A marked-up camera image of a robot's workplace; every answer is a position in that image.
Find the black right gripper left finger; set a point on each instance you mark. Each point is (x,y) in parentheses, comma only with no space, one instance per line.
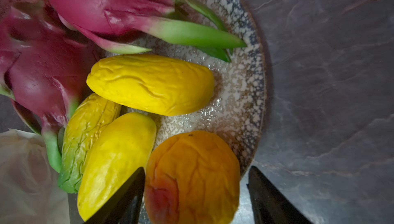
(125,205)

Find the pink dragon fruit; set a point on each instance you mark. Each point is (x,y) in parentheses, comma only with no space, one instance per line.
(114,24)
(44,67)

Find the green mango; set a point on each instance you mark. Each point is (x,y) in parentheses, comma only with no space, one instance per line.
(92,116)

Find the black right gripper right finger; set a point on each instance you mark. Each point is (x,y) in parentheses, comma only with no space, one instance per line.
(269,205)

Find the orange yellow fruit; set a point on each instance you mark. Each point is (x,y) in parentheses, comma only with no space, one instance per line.
(192,178)

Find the fruit print plastic bag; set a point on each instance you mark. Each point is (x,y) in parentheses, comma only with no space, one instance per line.
(29,191)

